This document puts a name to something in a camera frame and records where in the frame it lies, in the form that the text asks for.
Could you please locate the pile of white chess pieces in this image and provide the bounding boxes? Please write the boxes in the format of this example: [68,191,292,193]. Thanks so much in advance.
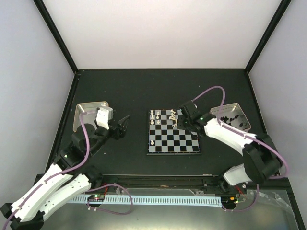
[169,109,177,127]

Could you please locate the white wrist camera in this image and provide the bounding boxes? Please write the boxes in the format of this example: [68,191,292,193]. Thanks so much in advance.
[96,106,113,130]
[179,101,200,120]

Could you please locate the black chess pieces in tray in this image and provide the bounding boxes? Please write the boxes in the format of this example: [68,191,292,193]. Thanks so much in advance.
[220,115,244,128]

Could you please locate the pink metal tray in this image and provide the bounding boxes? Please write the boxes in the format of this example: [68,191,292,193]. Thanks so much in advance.
[210,103,251,132]

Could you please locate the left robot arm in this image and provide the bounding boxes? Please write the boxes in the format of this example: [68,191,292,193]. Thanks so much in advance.
[0,112,130,230]

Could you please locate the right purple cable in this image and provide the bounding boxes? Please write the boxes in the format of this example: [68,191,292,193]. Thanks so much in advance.
[191,86,289,213]

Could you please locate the light blue cable duct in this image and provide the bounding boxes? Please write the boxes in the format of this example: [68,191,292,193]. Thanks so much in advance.
[68,195,222,207]

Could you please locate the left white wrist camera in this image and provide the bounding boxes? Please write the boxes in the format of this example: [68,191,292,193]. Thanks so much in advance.
[96,106,113,130]

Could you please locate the black and white chessboard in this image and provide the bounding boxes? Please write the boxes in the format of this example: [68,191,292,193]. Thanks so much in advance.
[147,109,201,155]

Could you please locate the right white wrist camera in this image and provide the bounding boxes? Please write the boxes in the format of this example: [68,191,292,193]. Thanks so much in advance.
[179,101,200,120]

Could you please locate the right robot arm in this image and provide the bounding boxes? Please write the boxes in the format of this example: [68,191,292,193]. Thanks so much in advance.
[177,114,284,193]

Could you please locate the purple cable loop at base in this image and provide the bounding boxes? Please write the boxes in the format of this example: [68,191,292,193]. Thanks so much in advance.
[86,184,134,215]

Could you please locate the black aluminium frame rail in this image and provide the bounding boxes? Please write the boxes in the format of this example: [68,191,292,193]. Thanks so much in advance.
[91,174,291,192]

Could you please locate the gold metal tray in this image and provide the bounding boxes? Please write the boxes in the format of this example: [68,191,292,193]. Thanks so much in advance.
[72,101,111,132]

